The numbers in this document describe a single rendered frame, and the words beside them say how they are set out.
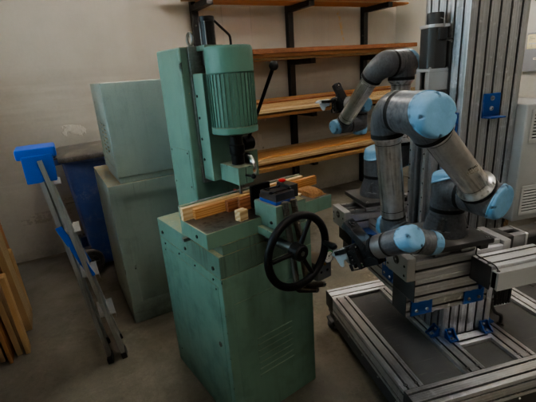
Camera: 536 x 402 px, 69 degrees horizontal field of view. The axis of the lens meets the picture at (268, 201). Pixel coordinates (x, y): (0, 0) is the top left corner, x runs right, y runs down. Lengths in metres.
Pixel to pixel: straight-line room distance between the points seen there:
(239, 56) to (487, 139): 0.99
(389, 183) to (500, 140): 0.65
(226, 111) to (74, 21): 2.43
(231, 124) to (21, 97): 2.45
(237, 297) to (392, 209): 0.65
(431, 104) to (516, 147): 0.79
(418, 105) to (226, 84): 0.67
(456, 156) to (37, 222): 3.32
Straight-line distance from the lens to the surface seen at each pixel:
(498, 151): 1.77
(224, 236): 1.38
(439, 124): 1.08
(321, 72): 4.57
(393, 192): 1.26
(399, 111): 1.10
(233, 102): 1.42
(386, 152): 1.21
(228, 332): 1.56
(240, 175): 1.49
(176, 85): 1.66
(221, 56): 1.42
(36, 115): 3.65
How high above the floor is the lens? 1.41
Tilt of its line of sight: 19 degrees down
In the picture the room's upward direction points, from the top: 4 degrees counter-clockwise
